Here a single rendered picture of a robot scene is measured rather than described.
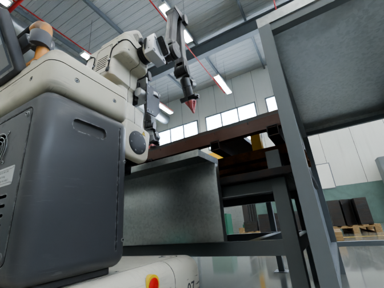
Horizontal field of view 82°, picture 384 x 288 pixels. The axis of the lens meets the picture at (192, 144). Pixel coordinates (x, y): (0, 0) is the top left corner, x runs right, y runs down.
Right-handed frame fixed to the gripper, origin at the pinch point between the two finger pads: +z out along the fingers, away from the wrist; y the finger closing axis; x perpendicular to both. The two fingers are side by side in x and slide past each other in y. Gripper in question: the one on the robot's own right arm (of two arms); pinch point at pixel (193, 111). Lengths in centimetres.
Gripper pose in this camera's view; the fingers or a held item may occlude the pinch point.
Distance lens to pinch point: 130.5
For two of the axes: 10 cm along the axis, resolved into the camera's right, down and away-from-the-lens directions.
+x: -4.1, 1.6, -9.0
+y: -8.7, 2.3, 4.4
